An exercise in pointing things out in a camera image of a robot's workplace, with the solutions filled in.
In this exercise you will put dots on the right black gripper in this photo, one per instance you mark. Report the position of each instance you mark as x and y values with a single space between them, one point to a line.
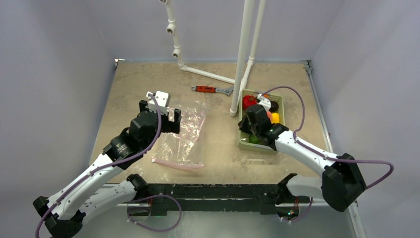
247 128

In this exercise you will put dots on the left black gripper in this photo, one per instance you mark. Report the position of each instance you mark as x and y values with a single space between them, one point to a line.
171 126

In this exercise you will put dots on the light green plastic basket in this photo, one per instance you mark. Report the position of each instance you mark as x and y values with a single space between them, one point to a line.
243 137

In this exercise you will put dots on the clear zip top bag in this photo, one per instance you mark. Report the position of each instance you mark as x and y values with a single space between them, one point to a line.
183 151

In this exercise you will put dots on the pink toy peach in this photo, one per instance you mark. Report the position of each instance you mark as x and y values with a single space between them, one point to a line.
269 114

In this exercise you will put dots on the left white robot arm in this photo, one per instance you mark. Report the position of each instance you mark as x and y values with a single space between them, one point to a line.
65 213

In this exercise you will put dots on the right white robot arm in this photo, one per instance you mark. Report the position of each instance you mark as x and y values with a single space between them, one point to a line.
339 181

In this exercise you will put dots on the green orange toy mango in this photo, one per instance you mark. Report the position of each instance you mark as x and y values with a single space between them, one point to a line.
253 139

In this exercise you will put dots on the yellow toy bell pepper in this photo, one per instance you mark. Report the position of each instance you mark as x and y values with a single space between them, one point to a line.
275 118

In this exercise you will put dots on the dark purple toy tomato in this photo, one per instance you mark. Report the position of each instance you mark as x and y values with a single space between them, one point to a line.
274 107

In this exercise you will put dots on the red toy tomato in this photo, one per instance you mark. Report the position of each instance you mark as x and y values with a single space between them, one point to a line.
247 101

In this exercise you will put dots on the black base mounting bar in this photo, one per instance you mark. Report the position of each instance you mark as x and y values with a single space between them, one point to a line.
266 199

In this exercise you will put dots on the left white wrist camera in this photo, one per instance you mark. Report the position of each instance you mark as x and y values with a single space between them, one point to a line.
158 100

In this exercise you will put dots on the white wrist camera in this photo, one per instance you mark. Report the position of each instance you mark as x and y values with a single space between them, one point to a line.
264 102
158 100

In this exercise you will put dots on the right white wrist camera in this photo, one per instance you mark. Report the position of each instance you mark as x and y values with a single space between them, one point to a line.
264 102

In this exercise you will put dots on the red handled adjustable wrench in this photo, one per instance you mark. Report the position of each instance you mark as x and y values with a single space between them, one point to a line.
208 89

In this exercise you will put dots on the white pvc pipe frame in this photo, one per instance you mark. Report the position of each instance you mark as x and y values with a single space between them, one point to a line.
246 53

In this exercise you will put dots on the aluminium rail frame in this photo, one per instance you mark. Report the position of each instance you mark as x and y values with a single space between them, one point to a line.
353 209

